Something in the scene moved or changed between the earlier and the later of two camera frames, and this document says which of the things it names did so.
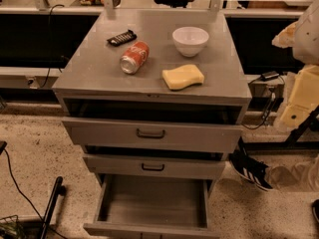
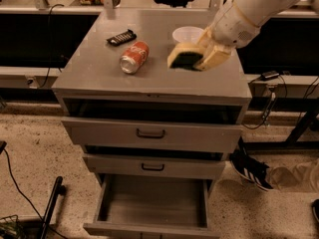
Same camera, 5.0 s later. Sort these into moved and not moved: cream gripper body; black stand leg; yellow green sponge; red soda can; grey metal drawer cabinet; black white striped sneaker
Moved: cream gripper body; yellow green sponge
Not moved: grey metal drawer cabinet; black stand leg; black white striped sneaker; red soda can
